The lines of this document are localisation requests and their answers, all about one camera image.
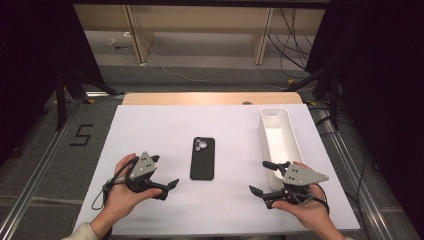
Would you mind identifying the right hand-held gripper black cable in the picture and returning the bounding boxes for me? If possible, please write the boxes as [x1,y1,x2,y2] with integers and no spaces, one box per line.
[301,182,331,216]

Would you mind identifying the aluminium floor rail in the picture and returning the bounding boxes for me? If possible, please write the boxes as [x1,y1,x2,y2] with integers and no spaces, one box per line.
[310,105,394,240]
[0,99,83,240]

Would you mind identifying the bundle of black cables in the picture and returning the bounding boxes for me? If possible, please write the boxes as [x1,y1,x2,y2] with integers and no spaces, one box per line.
[267,7,315,80]

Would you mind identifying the white floor cable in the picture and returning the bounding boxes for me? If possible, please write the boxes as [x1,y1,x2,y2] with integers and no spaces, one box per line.
[145,39,288,91]

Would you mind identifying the black curtain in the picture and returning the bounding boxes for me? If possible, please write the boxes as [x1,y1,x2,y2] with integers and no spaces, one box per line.
[304,0,424,229]
[0,0,105,165]

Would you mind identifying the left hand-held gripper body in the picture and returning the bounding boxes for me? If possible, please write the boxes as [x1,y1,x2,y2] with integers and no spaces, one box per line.
[125,151,158,198]

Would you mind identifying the white board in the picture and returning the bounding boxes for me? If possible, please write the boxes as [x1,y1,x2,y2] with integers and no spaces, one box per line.
[71,103,362,236]

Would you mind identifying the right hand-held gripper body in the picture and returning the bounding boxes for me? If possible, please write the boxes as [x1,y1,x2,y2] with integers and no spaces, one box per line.
[280,162,330,205]

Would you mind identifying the beige wooden furniture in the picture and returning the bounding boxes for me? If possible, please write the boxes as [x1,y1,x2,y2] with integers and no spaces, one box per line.
[73,4,326,66]

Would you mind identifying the black metal stand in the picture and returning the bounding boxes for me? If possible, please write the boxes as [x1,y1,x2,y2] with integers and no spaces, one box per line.
[54,67,126,132]
[284,62,342,132]

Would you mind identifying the person's left hand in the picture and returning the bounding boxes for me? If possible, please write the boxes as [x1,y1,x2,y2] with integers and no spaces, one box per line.
[103,152,164,220]

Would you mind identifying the left hand-held gripper black cable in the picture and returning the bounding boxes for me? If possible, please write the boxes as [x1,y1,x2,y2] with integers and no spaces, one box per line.
[91,155,140,212]

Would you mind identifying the hand-held gripper black cable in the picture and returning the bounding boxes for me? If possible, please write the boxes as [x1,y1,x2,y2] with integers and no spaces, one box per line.
[91,155,140,212]
[301,182,331,216]

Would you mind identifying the person's right hand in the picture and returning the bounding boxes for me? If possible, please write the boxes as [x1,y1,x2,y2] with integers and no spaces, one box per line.
[271,161,336,235]

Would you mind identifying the white plastic bin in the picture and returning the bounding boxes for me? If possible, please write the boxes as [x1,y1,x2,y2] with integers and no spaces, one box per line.
[258,107,306,192]

